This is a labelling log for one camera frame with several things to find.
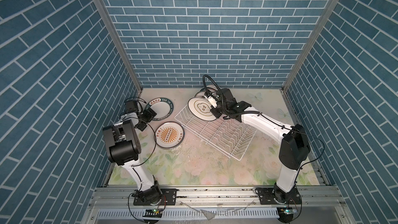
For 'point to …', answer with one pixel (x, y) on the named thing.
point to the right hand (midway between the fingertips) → (211, 103)
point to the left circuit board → (153, 213)
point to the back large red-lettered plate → (211, 88)
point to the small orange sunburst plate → (169, 135)
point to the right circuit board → (286, 213)
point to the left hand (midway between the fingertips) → (151, 116)
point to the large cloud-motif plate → (200, 108)
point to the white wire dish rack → (232, 137)
